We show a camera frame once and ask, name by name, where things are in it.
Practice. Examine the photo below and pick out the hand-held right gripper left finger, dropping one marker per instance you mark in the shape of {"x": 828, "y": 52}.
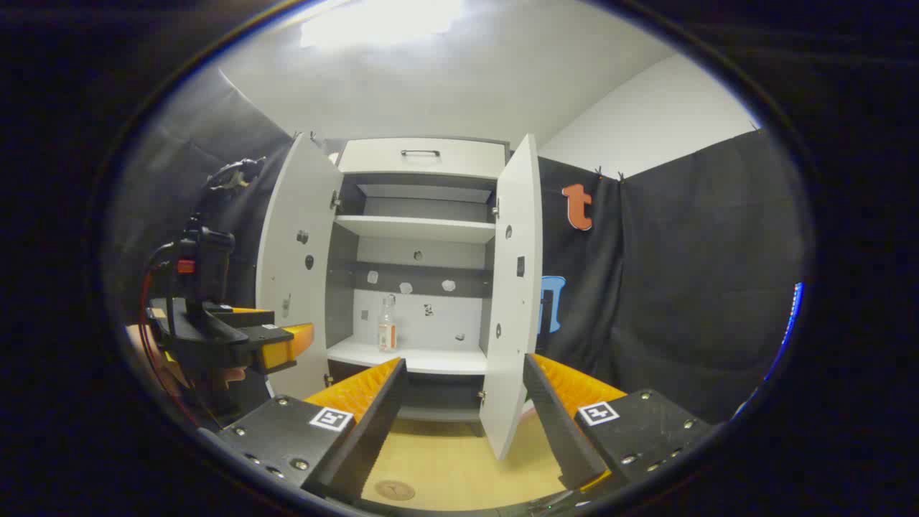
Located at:
{"x": 373, "y": 431}

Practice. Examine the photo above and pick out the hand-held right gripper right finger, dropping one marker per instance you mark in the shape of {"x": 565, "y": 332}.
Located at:
{"x": 556, "y": 431}

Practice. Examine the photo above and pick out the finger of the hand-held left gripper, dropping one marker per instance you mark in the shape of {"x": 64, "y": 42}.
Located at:
{"x": 244, "y": 313}
{"x": 287, "y": 345}

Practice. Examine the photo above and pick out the white cabinet door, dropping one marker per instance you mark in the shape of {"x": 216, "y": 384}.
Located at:
{"x": 294, "y": 287}
{"x": 513, "y": 323}

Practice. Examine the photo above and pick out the clear bottle with orange label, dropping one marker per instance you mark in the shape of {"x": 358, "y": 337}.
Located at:
{"x": 387, "y": 330}

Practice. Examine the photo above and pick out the white and grey cabinet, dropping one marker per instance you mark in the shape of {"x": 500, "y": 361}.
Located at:
{"x": 416, "y": 244}

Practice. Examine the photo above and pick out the white cabinet drawer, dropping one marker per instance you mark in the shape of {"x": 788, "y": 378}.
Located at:
{"x": 431, "y": 166}

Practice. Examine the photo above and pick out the black backdrop cloth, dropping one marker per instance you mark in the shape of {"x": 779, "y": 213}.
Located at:
{"x": 682, "y": 287}

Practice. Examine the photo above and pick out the computer monitor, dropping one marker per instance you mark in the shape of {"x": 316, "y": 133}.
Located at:
{"x": 788, "y": 323}

